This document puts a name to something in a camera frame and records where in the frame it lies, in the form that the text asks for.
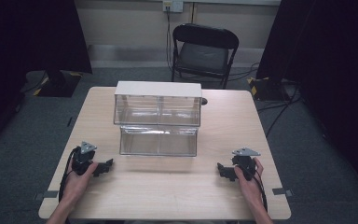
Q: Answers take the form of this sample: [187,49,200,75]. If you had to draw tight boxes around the black folding chair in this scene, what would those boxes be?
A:
[171,22,241,91]

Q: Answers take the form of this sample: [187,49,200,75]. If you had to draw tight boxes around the clear box lid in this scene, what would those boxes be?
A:
[118,124,199,158]

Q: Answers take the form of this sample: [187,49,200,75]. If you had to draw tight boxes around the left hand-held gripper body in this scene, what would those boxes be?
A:
[71,141,99,176]

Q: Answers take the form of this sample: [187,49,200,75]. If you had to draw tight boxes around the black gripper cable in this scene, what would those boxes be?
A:
[252,158,269,213]
[58,147,80,203]

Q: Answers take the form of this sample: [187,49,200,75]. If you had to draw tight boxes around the black floor cable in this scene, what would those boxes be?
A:
[227,62,302,138]

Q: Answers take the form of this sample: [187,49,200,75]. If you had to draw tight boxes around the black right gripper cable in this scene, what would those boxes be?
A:
[252,158,269,213]

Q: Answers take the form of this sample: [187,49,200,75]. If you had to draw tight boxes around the person's right hand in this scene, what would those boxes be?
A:
[233,157,265,204]

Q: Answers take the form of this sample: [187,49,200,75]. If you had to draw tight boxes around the person's left hand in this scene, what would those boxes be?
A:
[62,160,100,204]

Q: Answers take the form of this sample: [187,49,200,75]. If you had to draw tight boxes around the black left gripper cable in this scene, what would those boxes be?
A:
[58,147,80,203]

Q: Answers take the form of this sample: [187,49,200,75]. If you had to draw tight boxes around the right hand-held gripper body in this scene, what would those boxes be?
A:
[231,147,262,182]

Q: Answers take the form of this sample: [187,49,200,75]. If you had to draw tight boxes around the grey tape strip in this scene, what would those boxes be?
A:
[33,189,60,202]
[271,187,295,198]

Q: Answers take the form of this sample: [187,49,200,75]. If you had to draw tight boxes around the black stand base yellow tape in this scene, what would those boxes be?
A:
[247,76,292,103]

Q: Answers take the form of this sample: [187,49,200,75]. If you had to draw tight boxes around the black curtain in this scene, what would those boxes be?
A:
[0,0,93,157]
[255,0,358,200]

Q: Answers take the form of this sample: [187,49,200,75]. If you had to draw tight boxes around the white wall outlet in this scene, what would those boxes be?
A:
[162,0,185,14]

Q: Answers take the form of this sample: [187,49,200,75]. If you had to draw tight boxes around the clear cabinet with white top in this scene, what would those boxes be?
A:
[113,80,204,128]

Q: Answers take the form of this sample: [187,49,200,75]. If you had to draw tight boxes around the black wall cable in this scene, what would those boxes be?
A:
[165,6,175,73]

